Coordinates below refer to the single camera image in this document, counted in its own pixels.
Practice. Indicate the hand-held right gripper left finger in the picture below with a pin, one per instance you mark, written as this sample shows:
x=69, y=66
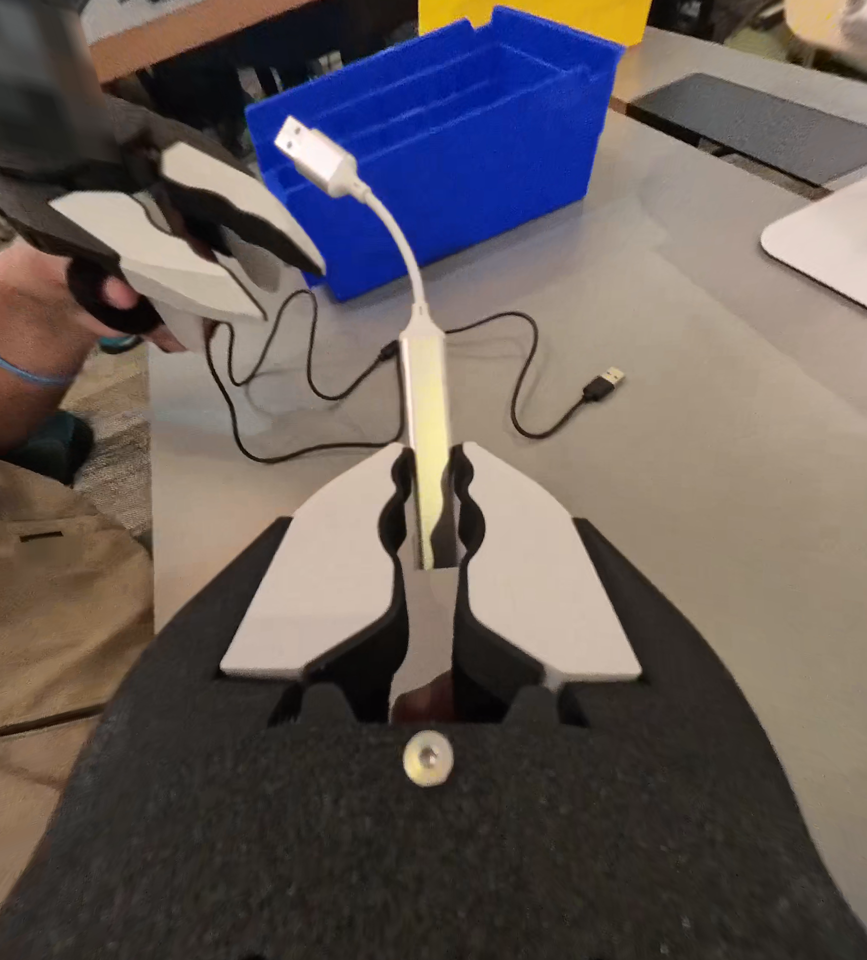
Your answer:
x=328, y=577

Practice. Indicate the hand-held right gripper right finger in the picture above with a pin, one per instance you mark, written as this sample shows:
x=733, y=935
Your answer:
x=538, y=577

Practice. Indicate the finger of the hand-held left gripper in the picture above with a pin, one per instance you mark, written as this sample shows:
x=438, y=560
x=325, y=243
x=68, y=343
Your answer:
x=156, y=240
x=246, y=191

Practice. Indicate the blue plastic bin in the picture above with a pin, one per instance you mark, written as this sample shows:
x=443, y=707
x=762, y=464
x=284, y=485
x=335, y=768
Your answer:
x=463, y=187

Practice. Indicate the person's left hand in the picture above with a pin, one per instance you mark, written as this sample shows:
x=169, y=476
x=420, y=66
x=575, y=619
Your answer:
x=21, y=289

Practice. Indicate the wooden side table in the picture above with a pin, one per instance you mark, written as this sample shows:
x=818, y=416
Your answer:
x=216, y=34

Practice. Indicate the blue wristband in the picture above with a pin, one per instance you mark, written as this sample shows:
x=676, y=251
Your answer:
x=6, y=364

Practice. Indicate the dark teal shoe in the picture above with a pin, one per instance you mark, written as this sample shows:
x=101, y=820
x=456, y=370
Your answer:
x=51, y=446

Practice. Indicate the person's tan trousers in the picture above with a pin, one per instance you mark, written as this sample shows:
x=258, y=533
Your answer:
x=43, y=585

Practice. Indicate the yellow plastic bin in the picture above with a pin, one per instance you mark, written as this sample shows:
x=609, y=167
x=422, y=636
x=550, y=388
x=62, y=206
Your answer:
x=553, y=15

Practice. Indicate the wooden document stand white base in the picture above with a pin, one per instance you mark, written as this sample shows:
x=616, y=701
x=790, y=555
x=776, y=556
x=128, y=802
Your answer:
x=838, y=240

